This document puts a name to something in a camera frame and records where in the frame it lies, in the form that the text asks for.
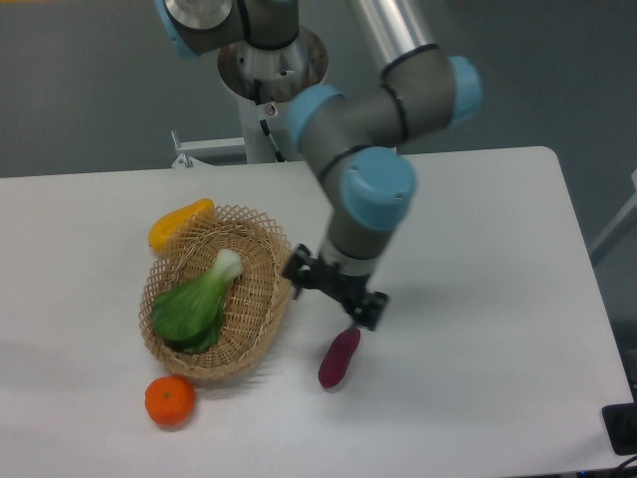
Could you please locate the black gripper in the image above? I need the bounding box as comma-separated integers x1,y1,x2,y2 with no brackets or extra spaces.
282,244,389,331

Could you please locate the green bok choy vegetable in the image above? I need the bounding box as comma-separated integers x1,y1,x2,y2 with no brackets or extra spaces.
151,249,243,355

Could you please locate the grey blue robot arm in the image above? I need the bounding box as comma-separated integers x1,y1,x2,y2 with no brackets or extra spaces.
155,1,483,330

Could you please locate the woven wicker basket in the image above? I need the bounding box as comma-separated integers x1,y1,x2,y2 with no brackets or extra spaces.
138,205,292,381

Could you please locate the purple sweet potato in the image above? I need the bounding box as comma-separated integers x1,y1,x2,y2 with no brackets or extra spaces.
318,327,361,389

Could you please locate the yellow orange mango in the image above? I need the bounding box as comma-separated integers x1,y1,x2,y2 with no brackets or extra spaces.
147,198,215,253

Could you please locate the orange tangerine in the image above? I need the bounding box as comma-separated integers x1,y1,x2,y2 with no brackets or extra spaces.
144,374,196,427

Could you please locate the black device at edge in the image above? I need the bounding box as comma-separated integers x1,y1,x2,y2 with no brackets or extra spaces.
602,403,636,456

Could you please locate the black pedestal cable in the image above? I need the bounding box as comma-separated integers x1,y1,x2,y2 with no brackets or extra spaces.
254,78,289,163

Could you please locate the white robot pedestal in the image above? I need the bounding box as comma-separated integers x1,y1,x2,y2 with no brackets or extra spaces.
217,27,328,163

